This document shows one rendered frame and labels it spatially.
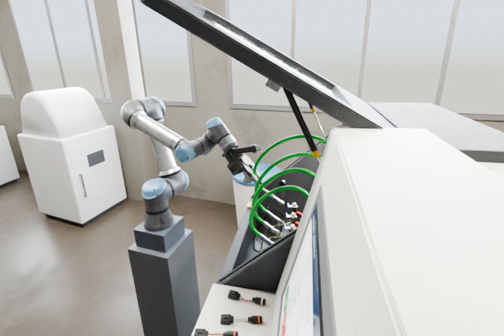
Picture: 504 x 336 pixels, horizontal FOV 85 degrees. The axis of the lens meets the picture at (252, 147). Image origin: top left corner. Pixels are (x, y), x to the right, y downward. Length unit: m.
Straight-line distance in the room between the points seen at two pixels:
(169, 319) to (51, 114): 2.25
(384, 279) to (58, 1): 4.26
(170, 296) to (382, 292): 1.46
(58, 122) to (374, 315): 3.17
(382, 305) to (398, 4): 2.61
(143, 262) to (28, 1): 3.80
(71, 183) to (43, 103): 0.81
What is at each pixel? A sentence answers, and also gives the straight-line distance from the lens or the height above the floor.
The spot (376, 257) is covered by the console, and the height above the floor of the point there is 1.55.
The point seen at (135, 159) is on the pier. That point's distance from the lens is 3.59.
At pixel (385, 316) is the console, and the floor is 1.54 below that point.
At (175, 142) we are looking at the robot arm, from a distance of 1.23.
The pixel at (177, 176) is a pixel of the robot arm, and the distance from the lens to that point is 1.52.
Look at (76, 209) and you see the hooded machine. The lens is 3.45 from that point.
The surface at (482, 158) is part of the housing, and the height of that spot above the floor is 1.48.
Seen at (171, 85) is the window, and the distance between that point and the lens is 3.32.
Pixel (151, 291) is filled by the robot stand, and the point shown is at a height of 0.56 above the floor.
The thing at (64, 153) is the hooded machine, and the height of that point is 0.86.
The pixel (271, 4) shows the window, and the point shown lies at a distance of 2.84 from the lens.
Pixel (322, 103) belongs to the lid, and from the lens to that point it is 0.71.
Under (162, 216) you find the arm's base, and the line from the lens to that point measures 1.49.
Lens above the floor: 1.73
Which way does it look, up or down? 18 degrees down
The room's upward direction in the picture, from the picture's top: 1 degrees counter-clockwise
